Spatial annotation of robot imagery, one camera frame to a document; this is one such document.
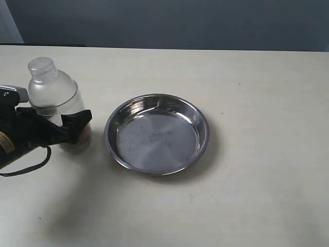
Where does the round stainless steel plate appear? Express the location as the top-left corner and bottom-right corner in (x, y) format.
(104, 94), (210, 176)

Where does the clear plastic shaker bottle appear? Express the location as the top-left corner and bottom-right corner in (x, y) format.
(27, 57), (93, 156)

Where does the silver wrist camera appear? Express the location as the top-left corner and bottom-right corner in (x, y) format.
(1, 85), (29, 103)

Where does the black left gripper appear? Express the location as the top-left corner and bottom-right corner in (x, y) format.
(1, 88), (92, 169)

